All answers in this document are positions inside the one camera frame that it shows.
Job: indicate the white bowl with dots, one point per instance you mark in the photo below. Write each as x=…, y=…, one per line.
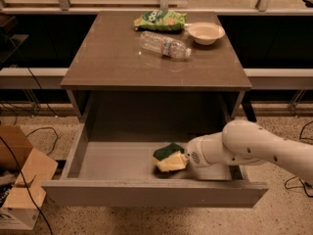
x=206, y=33

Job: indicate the green and yellow sponge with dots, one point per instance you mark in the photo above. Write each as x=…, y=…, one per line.
x=166, y=151

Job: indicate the grey cabinet with top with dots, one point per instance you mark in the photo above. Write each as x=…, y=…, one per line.
x=111, y=58

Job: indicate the green chip bag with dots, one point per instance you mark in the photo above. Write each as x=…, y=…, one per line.
x=161, y=20

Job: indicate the dark object at left edge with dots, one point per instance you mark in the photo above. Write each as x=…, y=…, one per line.
x=10, y=42

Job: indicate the white low bench rail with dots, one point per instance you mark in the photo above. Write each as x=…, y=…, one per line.
x=260, y=79

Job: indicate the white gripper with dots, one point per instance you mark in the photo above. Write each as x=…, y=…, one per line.
x=194, y=152

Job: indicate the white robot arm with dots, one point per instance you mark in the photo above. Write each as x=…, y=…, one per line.
x=241, y=142

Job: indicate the open grey top drawer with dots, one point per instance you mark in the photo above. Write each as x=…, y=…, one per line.
x=111, y=159

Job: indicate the clear plastic water bottle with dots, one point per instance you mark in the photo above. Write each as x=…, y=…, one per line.
x=164, y=45

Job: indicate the cardboard box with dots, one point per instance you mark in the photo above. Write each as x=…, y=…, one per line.
x=23, y=170

